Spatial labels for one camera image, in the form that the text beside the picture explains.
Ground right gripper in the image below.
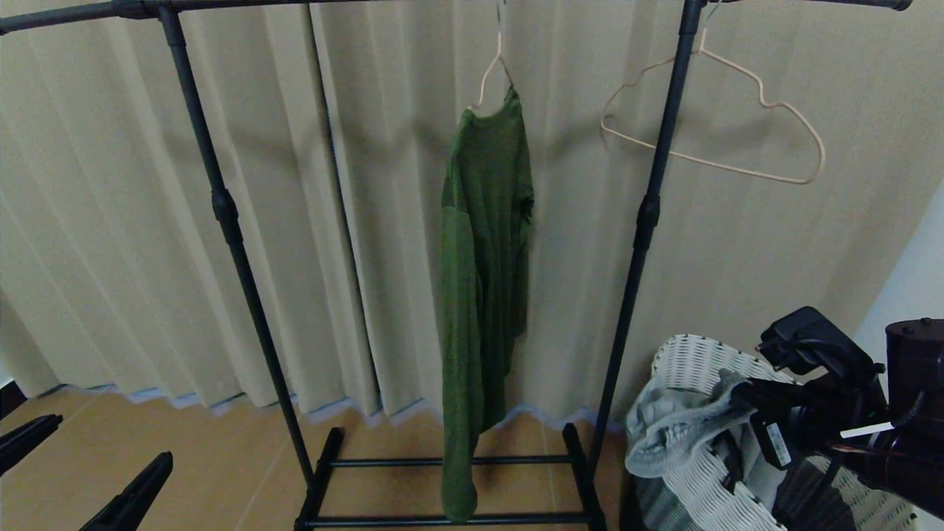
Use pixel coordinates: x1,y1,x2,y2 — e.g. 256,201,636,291
731,378,895,471

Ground black clothes rack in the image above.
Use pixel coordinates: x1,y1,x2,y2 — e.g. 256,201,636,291
0,0,913,531

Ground pale grey shorts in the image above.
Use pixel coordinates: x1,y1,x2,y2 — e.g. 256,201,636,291
625,369,787,511

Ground white laundry basket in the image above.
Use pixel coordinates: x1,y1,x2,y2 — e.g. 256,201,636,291
627,334,920,531

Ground green long-sleeved shirt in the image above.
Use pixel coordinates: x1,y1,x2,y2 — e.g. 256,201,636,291
439,85,535,524

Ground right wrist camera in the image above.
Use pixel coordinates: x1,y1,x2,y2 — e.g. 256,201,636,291
757,306,886,386

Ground pink clothes hanger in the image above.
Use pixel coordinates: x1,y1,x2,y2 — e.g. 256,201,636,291
468,0,517,111
600,0,826,185

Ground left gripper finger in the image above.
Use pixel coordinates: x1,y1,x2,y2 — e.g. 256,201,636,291
80,451,174,531
0,414,64,476

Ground beige curtain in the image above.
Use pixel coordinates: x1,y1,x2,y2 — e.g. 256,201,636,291
0,0,944,430

